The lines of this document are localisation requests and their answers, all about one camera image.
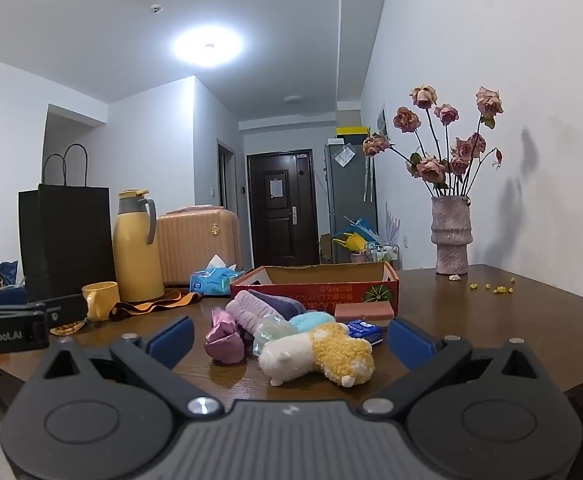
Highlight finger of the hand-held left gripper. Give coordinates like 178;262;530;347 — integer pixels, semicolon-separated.
46;294;88;326

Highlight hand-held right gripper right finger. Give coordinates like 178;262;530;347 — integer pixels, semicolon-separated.
360;317;543;416

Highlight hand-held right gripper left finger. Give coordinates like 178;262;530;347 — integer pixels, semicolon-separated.
44;316;223;417

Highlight small blue packet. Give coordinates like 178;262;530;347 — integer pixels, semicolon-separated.
346;319;385;346

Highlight pink satin bow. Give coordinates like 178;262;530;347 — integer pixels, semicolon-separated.
204;309;246;365

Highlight pink plush cloth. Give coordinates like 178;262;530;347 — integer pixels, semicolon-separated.
226;290;288;336

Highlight light blue plush cloth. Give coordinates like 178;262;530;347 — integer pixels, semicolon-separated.
289;311;336;333

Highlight red cardboard box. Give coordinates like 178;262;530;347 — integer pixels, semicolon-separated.
230;261;400;317

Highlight purple grey cloth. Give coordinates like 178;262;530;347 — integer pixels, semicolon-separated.
249;289;307;321

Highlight white and yellow plush toy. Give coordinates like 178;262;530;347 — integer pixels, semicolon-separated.
258;322;375;387

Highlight snack packet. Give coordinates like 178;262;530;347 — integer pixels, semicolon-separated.
49;320;85;336

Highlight yellow mug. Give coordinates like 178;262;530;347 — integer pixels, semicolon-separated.
82;281;121;322

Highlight dark blue bag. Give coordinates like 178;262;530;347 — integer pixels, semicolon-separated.
0;260;28;306

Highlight black paper bag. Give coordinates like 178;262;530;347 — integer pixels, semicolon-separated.
19;144;117;302

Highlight blue tissue pack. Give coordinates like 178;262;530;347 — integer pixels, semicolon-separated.
190;255;246;297

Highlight yellow thermos jug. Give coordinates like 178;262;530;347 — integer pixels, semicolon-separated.
113;189;165;302

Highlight pink suitcase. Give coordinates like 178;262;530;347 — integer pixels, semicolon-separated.
156;205;243;286

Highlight scattered yellow crumbs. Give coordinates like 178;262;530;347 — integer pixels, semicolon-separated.
469;276;517;295

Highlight grey ceramic vase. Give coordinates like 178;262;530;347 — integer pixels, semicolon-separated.
431;196;473;276

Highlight yellow watering can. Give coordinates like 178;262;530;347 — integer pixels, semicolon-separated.
332;232;367;253

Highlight grey refrigerator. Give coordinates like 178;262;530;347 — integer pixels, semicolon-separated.
324;142;378;263

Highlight dark brown entrance door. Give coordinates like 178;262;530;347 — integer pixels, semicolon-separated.
246;149;321;267

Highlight dried pink rose bouquet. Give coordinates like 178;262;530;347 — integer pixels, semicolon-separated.
362;85;505;198

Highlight side room door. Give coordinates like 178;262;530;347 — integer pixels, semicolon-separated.
216;138;237;211

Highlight round ceiling light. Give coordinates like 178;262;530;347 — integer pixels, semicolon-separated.
173;26;243;67

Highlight orange fabric strap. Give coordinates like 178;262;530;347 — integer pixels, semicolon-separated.
109;288;203;322

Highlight wire rack with bottles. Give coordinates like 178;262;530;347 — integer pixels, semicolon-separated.
365;241;401;263

